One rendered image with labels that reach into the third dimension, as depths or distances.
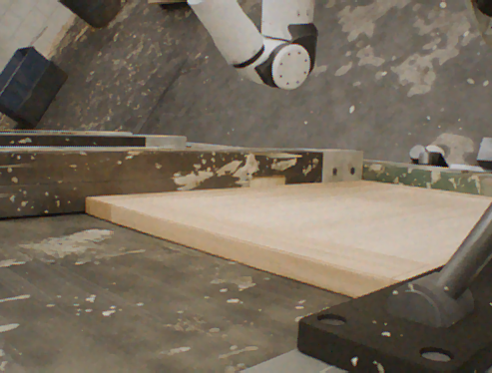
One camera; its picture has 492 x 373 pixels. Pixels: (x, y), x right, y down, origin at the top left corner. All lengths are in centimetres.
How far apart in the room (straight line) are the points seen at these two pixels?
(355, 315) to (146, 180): 50
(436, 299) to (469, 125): 198
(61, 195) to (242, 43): 41
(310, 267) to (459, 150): 174
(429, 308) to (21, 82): 479
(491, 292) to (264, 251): 21
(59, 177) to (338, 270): 34
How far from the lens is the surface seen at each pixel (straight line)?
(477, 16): 116
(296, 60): 89
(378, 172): 98
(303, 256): 37
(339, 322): 16
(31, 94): 491
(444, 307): 17
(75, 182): 60
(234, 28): 85
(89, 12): 513
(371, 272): 34
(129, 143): 125
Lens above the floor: 165
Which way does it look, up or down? 41 degrees down
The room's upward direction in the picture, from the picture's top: 50 degrees counter-clockwise
